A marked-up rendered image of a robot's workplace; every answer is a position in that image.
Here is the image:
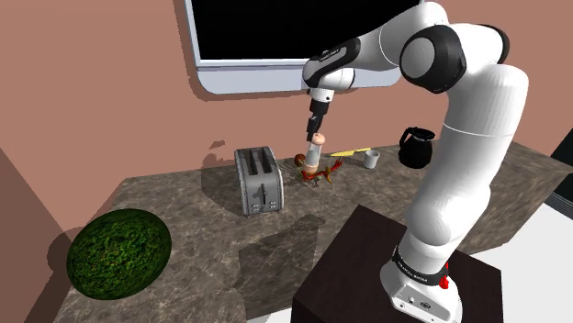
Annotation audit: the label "yellow flat tool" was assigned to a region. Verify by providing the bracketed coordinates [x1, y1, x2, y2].
[330, 147, 373, 158]

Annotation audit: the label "green round bush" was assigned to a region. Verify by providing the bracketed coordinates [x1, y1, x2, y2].
[65, 207, 173, 301]

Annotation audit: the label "silver two-slot toaster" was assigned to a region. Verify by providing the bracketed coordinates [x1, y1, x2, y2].
[233, 146, 286, 217]

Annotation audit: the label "dark robot stand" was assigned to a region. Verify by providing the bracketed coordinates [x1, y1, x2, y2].
[289, 204, 505, 323]

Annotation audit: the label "black appliance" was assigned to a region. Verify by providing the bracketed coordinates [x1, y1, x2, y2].
[544, 129, 573, 221]

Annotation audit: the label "red rooster figure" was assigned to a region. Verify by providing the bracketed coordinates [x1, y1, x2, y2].
[298, 159, 345, 188]

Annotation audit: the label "black coffee pot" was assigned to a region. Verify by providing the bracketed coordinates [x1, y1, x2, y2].
[397, 127, 437, 170]

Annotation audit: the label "clear pepper mill wooden ends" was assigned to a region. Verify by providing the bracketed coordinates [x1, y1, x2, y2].
[301, 132, 326, 176]

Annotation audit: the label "white-framed window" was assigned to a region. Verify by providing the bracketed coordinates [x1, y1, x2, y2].
[184, 0, 425, 96]

